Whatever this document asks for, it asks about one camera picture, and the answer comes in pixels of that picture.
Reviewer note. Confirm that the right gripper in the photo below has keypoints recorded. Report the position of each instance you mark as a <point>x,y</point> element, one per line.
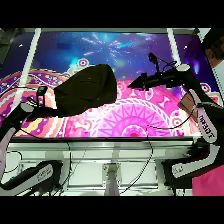
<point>160,80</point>

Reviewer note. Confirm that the black garment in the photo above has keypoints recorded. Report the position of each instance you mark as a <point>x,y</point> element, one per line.
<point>90,87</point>

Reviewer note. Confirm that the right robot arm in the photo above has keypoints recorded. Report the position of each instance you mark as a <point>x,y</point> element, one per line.
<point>208,124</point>

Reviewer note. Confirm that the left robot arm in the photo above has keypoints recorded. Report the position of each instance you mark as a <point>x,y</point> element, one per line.
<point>36,176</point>

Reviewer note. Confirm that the pink garment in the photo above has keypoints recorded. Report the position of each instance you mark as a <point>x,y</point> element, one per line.
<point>210,183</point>

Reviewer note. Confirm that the silver frame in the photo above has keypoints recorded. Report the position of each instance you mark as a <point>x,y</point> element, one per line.
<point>100,145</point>

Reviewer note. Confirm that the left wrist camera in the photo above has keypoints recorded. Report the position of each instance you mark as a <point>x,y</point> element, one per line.
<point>41,95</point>

